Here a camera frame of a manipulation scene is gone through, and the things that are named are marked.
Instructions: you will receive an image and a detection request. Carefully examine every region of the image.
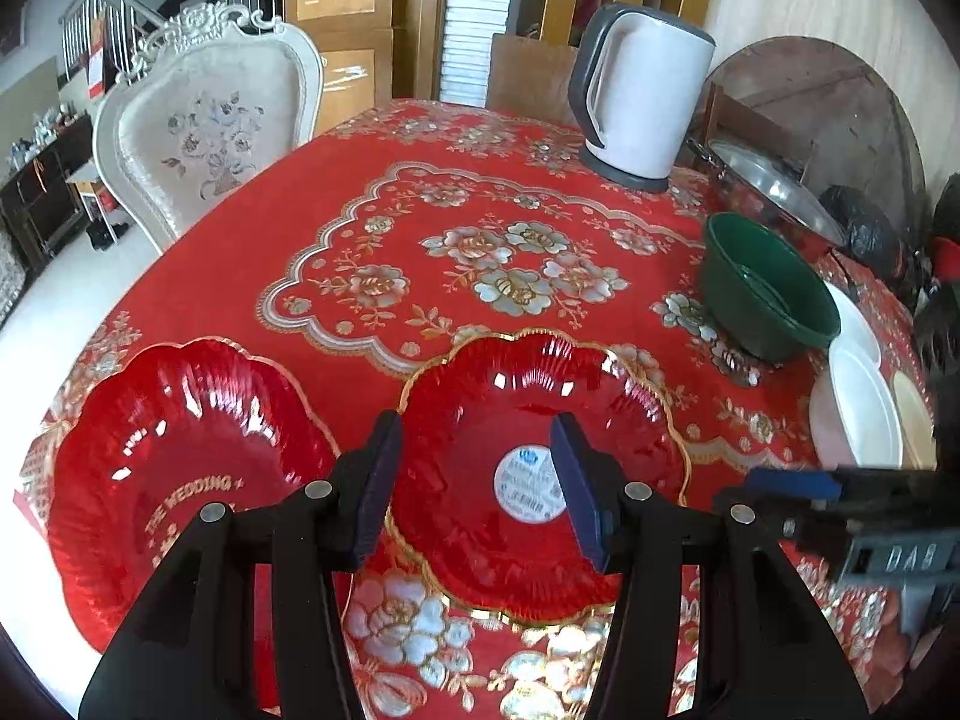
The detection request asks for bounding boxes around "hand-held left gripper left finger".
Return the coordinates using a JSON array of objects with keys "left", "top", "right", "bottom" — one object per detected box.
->
[{"left": 79, "top": 411, "right": 406, "bottom": 720}]

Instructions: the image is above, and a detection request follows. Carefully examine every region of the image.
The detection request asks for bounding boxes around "ornate white floral chair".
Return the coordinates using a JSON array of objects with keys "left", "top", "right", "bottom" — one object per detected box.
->
[{"left": 91, "top": 3, "right": 325, "bottom": 254}]

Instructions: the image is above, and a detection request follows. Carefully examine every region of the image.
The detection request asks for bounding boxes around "white electric kettle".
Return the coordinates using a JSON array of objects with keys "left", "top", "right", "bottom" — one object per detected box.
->
[{"left": 566, "top": 3, "right": 717, "bottom": 194}]

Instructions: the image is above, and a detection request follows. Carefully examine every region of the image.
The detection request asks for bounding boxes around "cream plate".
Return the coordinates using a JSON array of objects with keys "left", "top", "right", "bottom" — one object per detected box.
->
[{"left": 891, "top": 371, "right": 938, "bottom": 470}]

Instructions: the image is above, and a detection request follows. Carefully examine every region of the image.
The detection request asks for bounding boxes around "red plate with gold lettering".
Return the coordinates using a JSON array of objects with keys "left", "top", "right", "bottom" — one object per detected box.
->
[{"left": 45, "top": 337, "right": 350, "bottom": 657}]

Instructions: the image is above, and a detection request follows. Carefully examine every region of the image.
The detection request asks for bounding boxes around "red plate with round sticker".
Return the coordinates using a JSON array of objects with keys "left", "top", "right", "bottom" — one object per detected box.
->
[{"left": 384, "top": 328, "right": 691, "bottom": 625}]

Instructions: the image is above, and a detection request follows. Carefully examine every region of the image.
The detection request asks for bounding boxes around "black plastic bag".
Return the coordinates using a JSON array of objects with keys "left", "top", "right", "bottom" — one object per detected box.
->
[{"left": 817, "top": 184, "right": 903, "bottom": 287}]

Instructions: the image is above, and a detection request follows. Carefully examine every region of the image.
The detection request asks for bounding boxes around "green bowl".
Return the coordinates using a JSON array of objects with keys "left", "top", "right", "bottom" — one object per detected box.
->
[{"left": 701, "top": 211, "right": 842, "bottom": 365}]

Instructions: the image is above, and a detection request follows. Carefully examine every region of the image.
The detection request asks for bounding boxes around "white plate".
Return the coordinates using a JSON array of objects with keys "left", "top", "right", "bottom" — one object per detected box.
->
[
  {"left": 810, "top": 343, "right": 905, "bottom": 470},
  {"left": 821, "top": 279, "right": 883, "bottom": 362}
]

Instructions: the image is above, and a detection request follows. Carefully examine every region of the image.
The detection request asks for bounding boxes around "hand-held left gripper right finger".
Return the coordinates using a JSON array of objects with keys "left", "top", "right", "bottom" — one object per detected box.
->
[{"left": 550, "top": 414, "right": 871, "bottom": 720}]

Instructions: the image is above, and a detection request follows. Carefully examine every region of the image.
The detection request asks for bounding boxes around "red floral tablecloth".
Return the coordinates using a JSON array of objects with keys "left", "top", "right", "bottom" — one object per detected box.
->
[{"left": 15, "top": 97, "right": 942, "bottom": 720}]

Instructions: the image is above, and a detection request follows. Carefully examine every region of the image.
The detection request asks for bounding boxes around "staircase railing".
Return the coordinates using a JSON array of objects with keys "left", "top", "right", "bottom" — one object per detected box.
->
[{"left": 58, "top": 0, "right": 287, "bottom": 85}]

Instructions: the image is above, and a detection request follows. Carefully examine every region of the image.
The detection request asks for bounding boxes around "small white table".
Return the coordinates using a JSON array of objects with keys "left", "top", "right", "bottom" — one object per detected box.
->
[{"left": 66, "top": 163, "right": 125, "bottom": 242}]

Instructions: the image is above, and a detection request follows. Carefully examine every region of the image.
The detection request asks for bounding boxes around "dark bundle with red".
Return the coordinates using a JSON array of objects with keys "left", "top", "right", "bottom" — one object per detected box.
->
[{"left": 910, "top": 172, "right": 960, "bottom": 466}]

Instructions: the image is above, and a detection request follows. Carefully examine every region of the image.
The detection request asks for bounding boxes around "white shutter door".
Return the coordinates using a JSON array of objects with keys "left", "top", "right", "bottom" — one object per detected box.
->
[{"left": 439, "top": 0, "right": 520, "bottom": 107}]

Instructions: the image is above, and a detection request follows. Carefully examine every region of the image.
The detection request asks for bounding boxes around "steel pot with lid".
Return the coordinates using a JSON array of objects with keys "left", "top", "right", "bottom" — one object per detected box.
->
[{"left": 686, "top": 133, "right": 850, "bottom": 265}]

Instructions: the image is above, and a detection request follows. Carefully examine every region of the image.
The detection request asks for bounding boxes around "round wooden board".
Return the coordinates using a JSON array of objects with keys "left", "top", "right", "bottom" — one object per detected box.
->
[{"left": 701, "top": 37, "right": 928, "bottom": 290}]

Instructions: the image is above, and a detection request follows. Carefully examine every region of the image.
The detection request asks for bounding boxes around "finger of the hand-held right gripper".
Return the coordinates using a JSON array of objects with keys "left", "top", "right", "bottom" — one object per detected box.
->
[
  {"left": 745, "top": 465, "right": 960, "bottom": 503},
  {"left": 712, "top": 487, "right": 871, "bottom": 560}
]

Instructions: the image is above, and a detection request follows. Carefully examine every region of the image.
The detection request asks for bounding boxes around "dark wooden cabinet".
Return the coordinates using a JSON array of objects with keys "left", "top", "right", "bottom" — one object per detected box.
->
[{"left": 0, "top": 114, "right": 97, "bottom": 275}]

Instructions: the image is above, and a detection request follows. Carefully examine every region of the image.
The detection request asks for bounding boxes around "red and white sign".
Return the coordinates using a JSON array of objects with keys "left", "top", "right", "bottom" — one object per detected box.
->
[{"left": 85, "top": 13, "right": 107, "bottom": 100}]

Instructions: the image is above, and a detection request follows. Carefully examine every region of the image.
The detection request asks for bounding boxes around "brown cardboard sheet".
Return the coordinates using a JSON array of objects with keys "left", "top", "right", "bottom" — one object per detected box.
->
[{"left": 486, "top": 33, "right": 580, "bottom": 127}]

